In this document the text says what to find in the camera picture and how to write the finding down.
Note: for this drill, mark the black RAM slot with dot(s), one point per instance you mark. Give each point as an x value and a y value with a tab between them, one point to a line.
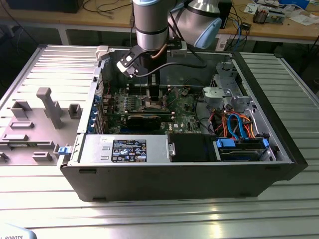
135	91

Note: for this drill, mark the silver CPU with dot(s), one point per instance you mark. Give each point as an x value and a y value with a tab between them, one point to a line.
152	104

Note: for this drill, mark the metal locking lever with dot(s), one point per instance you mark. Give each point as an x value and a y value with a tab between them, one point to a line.
140	87
172	98

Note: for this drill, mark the green motherboard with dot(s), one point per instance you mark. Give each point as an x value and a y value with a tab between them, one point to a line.
182	117

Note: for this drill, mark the hard disk in blue carrier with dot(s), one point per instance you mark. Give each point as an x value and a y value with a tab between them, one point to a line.
239	153

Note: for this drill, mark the blue carrier clip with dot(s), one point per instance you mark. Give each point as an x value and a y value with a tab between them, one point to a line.
63	151

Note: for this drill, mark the black tower box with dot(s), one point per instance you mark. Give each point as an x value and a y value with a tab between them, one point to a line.
228	15

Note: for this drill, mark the white paper sheets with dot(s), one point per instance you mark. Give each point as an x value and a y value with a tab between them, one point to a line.
302	20

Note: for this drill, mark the black open PC case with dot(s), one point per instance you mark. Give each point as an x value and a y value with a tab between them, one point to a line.
162	181

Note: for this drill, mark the blue expansion slot clip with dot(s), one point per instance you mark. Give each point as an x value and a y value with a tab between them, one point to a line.
98	98
93	114
91	127

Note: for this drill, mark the metal bracket box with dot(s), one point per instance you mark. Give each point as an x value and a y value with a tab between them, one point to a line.
276	17

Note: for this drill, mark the black monitor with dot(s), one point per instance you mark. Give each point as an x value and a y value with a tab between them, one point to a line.
42	5

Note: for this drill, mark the copper CPU cooler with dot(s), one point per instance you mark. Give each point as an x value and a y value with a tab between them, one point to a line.
260	15

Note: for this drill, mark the black graphics card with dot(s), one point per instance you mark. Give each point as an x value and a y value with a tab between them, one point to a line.
143	123

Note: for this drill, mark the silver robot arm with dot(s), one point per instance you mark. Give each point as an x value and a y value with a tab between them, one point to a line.
149	20

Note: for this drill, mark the silver drive cage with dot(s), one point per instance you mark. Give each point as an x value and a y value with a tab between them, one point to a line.
224	82

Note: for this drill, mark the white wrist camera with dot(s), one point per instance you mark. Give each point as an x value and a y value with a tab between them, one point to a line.
124	63

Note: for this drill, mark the small black device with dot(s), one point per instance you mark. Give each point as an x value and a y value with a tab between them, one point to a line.
245	26

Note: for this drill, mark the wooden workbench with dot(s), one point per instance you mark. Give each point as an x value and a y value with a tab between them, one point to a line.
99	20

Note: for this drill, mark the silver power supply unit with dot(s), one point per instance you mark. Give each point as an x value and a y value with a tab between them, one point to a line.
94	149

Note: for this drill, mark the CPU socket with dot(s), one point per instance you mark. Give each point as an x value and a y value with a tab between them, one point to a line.
144	107

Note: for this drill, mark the grey parts rack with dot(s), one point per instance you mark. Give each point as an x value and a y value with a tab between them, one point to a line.
32	139

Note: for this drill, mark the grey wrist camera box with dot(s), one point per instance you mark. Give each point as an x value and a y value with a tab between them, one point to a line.
179	52

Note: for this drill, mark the blue cardboard box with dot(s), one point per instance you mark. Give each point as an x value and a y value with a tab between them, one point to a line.
294	3

